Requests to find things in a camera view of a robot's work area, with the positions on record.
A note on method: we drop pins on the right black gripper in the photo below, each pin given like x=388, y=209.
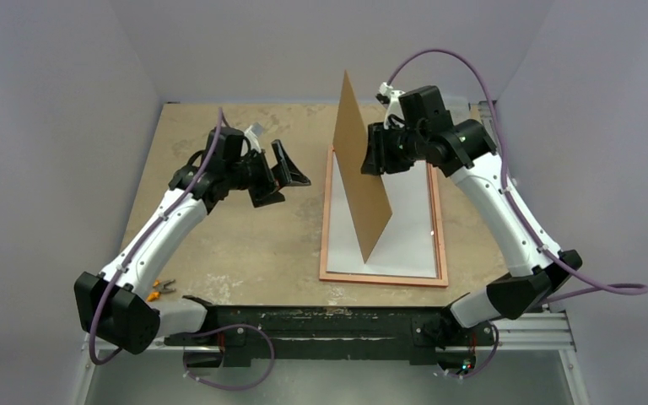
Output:
x=378, y=149

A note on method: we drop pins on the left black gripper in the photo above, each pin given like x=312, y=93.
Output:
x=283, y=175

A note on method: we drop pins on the brown cardboard backing board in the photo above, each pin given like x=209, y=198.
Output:
x=366, y=195

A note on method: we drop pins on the landscape photo print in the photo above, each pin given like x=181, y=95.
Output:
x=408, y=235

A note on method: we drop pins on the red picture frame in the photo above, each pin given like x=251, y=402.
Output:
x=441, y=235

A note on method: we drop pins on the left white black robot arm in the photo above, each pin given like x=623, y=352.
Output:
x=113, y=303

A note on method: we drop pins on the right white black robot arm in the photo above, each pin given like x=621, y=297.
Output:
x=472, y=161

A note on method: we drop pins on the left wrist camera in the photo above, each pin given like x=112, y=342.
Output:
x=256, y=134

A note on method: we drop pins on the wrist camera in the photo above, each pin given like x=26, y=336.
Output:
x=388, y=97
x=256, y=134

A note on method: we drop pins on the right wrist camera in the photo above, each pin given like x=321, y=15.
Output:
x=388, y=97

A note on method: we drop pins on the black mounting base plate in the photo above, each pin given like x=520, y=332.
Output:
x=419, y=335

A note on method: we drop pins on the orange handled pliers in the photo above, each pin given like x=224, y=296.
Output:
x=160, y=288

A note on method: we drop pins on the aluminium rail frame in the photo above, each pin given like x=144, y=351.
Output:
x=534, y=329

